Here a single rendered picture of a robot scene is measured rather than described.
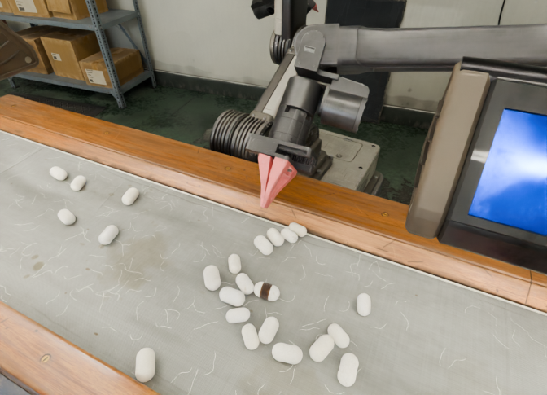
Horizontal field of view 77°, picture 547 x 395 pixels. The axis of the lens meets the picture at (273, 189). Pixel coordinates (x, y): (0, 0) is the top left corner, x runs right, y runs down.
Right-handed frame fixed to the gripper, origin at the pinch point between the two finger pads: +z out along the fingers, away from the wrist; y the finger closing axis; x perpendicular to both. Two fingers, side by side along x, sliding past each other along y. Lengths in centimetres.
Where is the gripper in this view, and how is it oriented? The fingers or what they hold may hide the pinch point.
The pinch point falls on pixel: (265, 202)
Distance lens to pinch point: 52.2
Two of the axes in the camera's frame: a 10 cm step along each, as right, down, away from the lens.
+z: -3.2, 9.4, -1.0
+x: 2.8, 1.9, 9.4
